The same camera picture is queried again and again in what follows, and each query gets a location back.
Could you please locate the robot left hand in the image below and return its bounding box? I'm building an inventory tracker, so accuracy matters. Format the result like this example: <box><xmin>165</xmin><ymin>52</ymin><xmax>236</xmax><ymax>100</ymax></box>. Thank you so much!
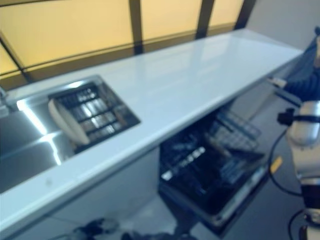
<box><xmin>74</xmin><ymin>217</ymin><xmax>119</xmax><ymax>240</ymax></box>

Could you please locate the cream round plate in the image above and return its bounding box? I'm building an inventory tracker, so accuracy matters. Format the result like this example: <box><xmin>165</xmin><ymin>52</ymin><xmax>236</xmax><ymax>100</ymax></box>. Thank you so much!
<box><xmin>47</xmin><ymin>98</ymin><xmax>91</xmax><ymax>146</ymax></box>

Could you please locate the built-in dishwasher with open door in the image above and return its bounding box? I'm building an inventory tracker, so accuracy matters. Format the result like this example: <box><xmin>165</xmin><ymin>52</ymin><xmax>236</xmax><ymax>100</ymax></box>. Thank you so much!
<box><xmin>158</xmin><ymin>109</ymin><xmax>270</xmax><ymax>236</ymax></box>

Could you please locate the wide white cabinet door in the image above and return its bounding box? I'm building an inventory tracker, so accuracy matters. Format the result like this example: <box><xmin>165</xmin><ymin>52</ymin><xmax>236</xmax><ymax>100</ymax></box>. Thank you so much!
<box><xmin>0</xmin><ymin>178</ymin><xmax>81</xmax><ymax>240</ymax></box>

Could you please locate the stainless steel kitchen sink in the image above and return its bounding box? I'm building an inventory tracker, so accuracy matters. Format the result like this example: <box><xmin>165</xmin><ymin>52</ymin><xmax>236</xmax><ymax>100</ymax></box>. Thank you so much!
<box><xmin>0</xmin><ymin>74</ymin><xmax>142</xmax><ymax>195</ymax></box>

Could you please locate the black and chrome sink rack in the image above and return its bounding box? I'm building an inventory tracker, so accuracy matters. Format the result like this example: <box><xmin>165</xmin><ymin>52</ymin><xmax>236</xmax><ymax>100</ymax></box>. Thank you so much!
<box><xmin>47</xmin><ymin>83</ymin><xmax>142</xmax><ymax>154</ymax></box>

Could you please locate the chrome gooseneck kitchen faucet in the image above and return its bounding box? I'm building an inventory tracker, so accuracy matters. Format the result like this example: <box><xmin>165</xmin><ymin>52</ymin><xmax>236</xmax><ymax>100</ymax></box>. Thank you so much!
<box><xmin>0</xmin><ymin>86</ymin><xmax>18</xmax><ymax>116</ymax></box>

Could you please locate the small yellow tag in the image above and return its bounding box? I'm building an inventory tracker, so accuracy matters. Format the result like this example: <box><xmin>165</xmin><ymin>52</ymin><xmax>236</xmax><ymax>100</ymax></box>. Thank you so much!
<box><xmin>270</xmin><ymin>156</ymin><xmax>284</xmax><ymax>174</ymax></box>

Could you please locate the person in blue clothing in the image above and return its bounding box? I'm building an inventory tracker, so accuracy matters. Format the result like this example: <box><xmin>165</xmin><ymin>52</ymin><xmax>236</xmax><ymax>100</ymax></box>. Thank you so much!
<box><xmin>284</xmin><ymin>26</ymin><xmax>320</xmax><ymax>101</ymax></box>

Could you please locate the black wire dishwasher rack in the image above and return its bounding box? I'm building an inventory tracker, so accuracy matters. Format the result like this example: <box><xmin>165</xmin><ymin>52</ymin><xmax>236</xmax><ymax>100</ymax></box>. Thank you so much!
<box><xmin>159</xmin><ymin>133</ymin><xmax>266</xmax><ymax>219</ymax></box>

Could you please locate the silver wire dishwasher rack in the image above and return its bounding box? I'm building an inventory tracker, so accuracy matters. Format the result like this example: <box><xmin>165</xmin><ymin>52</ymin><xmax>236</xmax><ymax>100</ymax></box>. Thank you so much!
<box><xmin>204</xmin><ymin>109</ymin><xmax>262</xmax><ymax>156</ymax></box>

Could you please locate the yellow window with dark frame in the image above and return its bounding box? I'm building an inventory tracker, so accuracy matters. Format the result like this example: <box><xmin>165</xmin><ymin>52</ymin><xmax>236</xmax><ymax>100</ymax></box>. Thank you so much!
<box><xmin>0</xmin><ymin>0</ymin><xmax>254</xmax><ymax>89</ymax></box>

